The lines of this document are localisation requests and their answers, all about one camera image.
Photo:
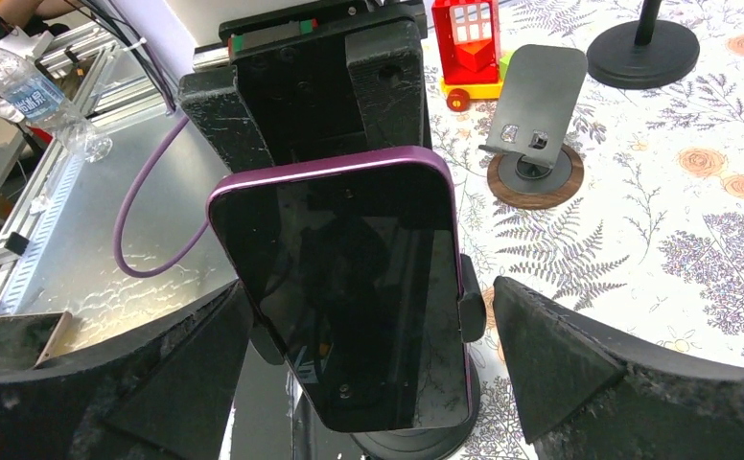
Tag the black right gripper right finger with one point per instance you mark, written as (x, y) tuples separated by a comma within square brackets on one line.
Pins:
[(585, 390)]

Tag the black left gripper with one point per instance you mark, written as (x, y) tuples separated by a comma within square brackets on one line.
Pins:
[(312, 81)]

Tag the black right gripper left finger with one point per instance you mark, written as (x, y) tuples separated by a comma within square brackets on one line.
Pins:
[(160, 391)]

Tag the black phone stand with phone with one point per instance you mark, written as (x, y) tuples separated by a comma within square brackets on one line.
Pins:
[(389, 367)]

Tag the purple-edged smartphone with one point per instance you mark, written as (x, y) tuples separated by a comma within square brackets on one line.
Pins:
[(321, 228)]

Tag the black round-base phone stand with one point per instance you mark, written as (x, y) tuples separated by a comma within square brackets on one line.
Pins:
[(646, 54)]

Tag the gold-edged phone off table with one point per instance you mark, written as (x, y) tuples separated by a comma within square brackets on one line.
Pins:
[(26, 340)]

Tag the grey stand on wooden base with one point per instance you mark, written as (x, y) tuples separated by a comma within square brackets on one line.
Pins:
[(532, 167)]

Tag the red toy car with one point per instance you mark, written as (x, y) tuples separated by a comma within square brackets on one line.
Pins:
[(473, 63)]

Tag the floral patterned mat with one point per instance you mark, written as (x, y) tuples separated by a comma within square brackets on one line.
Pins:
[(653, 243)]

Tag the clear plastic water bottle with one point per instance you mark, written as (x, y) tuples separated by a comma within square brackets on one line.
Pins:
[(45, 107)]

